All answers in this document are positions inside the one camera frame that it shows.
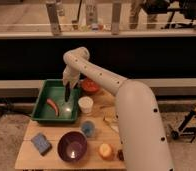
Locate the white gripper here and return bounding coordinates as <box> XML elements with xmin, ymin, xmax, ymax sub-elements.
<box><xmin>62</xmin><ymin>66</ymin><xmax>80</xmax><ymax>102</ymax></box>

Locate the red brush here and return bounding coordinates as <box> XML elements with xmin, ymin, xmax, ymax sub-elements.
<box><xmin>46</xmin><ymin>98</ymin><xmax>59</xmax><ymax>116</ymax></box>

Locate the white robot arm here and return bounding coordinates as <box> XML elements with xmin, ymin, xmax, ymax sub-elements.
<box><xmin>63</xmin><ymin>47</ymin><xmax>175</xmax><ymax>171</ymax></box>

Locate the red bowl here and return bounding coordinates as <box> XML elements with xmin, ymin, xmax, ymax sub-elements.
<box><xmin>81</xmin><ymin>78</ymin><xmax>100</xmax><ymax>94</ymax></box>

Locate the purple bowl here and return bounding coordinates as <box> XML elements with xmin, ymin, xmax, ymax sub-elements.
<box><xmin>57</xmin><ymin>131</ymin><xmax>87</xmax><ymax>163</ymax></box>

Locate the green plastic tray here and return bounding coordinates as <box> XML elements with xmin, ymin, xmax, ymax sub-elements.
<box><xmin>32</xmin><ymin>79</ymin><xmax>81</xmax><ymax>124</ymax></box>

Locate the white cup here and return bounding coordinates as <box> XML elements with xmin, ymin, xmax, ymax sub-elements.
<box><xmin>78</xmin><ymin>96</ymin><xmax>93</xmax><ymax>114</ymax></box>

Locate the blue cup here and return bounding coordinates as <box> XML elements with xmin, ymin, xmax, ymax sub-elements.
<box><xmin>81</xmin><ymin>120</ymin><xmax>95</xmax><ymax>138</ymax></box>

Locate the blue sponge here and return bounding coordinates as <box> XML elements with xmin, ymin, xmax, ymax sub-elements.
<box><xmin>31</xmin><ymin>133</ymin><xmax>52</xmax><ymax>156</ymax></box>

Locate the orange fruit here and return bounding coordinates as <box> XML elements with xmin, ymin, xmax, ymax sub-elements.
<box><xmin>98</xmin><ymin>143</ymin><xmax>114</xmax><ymax>160</ymax></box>

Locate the dark grapes bunch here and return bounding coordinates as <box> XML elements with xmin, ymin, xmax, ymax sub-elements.
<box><xmin>117</xmin><ymin>149</ymin><xmax>124</xmax><ymax>161</ymax></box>

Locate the yellow black cart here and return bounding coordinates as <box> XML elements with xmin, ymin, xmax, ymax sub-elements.
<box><xmin>169</xmin><ymin>107</ymin><xmax>196</xmax><ymax>142</ymax></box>

